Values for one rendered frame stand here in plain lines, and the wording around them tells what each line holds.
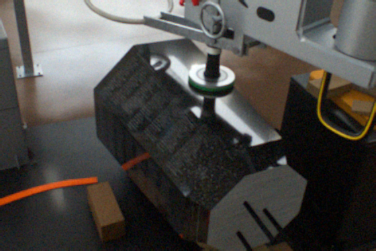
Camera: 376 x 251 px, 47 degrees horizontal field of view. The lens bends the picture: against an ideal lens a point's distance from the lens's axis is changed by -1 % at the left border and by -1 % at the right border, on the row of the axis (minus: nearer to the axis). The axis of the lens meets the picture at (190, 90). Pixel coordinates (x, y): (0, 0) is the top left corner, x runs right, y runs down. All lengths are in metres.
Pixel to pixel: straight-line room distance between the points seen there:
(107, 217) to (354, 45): 1.45
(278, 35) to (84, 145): 1.72
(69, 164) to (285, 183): 1.47
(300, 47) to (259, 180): 0.52
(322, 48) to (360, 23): 0.16
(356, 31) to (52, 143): 2.12
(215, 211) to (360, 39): 0.79
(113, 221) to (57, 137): 0.95
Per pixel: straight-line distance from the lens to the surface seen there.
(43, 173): 2.74
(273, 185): 1.72
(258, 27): 1.61
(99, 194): 2.38
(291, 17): 1.51
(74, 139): 2.96
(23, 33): 3.68
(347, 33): 1.42
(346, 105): 2.08
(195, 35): 1.93
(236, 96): 1.93
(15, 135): 2.71
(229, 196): 1.62
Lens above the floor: 1.79
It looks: 31 degrees down
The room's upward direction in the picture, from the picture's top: 4 degrees clockwise
